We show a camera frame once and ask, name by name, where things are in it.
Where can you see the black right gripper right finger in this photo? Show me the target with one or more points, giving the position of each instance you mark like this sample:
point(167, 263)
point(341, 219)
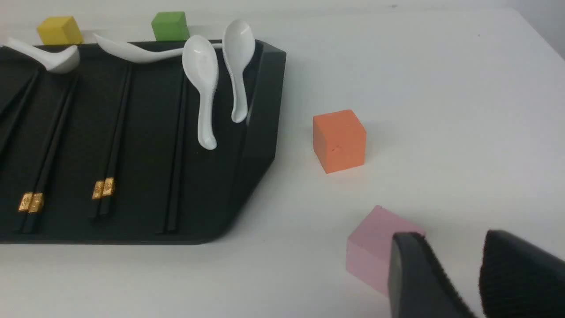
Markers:
point(520, 280)

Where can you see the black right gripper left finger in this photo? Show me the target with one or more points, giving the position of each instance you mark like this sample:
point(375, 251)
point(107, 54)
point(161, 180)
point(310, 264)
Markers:
point(418, 286)

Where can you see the pink cube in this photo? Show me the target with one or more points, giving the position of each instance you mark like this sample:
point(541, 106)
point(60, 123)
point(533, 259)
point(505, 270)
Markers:
point(368, 247)

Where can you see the orange cube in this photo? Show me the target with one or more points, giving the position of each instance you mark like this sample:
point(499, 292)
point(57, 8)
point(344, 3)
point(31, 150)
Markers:
point(339, 140)

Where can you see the black chopstick plain right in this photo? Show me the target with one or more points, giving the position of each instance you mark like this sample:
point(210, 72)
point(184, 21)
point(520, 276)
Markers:
point(170, 225)

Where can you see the black chopstick plain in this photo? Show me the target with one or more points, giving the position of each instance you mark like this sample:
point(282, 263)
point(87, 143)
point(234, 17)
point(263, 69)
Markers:
point(162, 226)
point(170, 225)

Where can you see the black chopstick plain left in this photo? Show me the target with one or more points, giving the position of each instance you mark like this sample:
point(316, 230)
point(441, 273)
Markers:
point(162, 226)

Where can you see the white ceramic spoon rightmost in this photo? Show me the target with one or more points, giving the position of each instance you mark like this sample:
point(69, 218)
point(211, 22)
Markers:
point(238, 49)

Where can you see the white ceramic spoon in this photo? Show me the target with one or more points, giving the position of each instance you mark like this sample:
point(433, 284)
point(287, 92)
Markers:
point(238, 49)
point(57, 63)
point(200, 64)

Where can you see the black chopstick gold band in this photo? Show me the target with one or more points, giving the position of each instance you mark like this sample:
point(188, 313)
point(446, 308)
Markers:
point(22, 99)
point(97, 191)
point(39, 154)
point(29, 225)
point(109, 185)

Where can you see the black plastic tray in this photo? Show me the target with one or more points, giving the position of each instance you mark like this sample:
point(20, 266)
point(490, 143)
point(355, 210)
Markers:
point(214, 185)

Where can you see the green cube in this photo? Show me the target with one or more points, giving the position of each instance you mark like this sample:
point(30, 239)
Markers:
point(170, 26)

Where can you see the white ceramic spoon lying sideways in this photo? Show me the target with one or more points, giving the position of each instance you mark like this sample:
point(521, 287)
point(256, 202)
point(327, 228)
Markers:
point(135, 54)

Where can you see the white ceramic spoon leftmost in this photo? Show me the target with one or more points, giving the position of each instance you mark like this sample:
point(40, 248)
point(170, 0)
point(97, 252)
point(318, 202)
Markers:
point(57, 63)

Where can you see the yellow cube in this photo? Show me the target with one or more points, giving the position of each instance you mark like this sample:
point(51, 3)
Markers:
point(60, 30)

